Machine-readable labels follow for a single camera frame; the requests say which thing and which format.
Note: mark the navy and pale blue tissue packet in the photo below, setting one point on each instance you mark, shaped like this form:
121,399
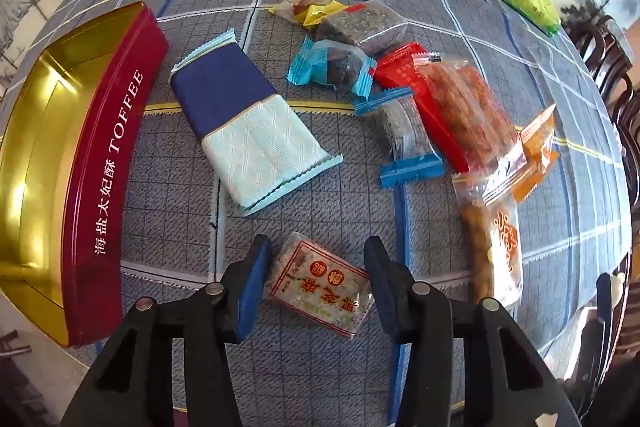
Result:
250,127

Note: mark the red tin box gold inside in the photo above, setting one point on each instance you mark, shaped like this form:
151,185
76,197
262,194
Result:
115,157

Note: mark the clear packet of twisted dough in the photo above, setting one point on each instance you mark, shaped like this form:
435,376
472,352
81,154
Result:
490,237

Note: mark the red snack packet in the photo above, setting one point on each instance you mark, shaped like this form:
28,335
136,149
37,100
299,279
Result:
400,72

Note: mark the small white object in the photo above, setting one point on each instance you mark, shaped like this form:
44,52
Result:
618,288

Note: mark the blue plaid tablecloth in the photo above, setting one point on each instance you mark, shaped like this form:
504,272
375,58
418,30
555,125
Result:
165,207

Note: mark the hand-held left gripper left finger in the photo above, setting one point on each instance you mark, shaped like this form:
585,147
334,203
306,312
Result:
252,287

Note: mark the dark wooden chair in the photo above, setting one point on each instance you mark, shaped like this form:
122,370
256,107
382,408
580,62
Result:
630,132
600,52

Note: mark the orange snack packet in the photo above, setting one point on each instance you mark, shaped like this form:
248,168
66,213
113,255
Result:
537,142

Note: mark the clear packet of fried sticks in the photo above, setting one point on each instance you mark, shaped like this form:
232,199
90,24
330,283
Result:
465,107

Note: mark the clear packet with blue ends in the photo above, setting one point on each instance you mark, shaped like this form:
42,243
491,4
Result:
405,132

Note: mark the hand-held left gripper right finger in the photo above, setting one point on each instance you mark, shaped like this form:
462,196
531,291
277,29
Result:
380,287

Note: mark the yellow snack packet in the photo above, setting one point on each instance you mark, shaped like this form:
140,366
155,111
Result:
315,10

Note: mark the green tissue pack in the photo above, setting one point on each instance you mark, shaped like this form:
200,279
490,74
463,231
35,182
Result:
530,2

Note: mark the square rice cake packet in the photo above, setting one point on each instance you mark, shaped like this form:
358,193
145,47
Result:
320,282

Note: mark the light blue dark snack packet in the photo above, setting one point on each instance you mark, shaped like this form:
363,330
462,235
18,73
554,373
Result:
330,64

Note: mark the clear-wrapped dark seed cake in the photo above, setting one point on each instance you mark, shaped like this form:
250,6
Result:
360,24

